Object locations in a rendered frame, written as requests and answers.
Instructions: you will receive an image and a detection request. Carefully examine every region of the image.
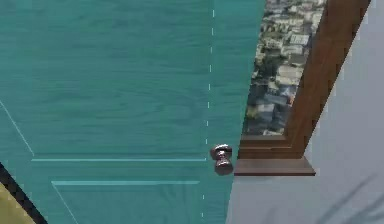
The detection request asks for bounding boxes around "brown framed window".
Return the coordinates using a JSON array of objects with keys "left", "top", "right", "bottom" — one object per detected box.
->
[{"left": 233, "top": 0, "right": 372, "bottom": 177}]

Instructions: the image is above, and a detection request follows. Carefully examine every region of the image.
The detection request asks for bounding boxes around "teal room door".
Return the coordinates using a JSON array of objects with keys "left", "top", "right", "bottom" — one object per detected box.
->
[{"left": 0, "top": 0, "right": 267, "bottom": 224}]

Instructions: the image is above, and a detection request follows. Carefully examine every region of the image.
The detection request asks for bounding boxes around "silver round door knob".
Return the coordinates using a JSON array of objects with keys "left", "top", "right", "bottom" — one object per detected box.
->
[{"left": 209, "top": 143, "right": 234, "bottom": 177}]

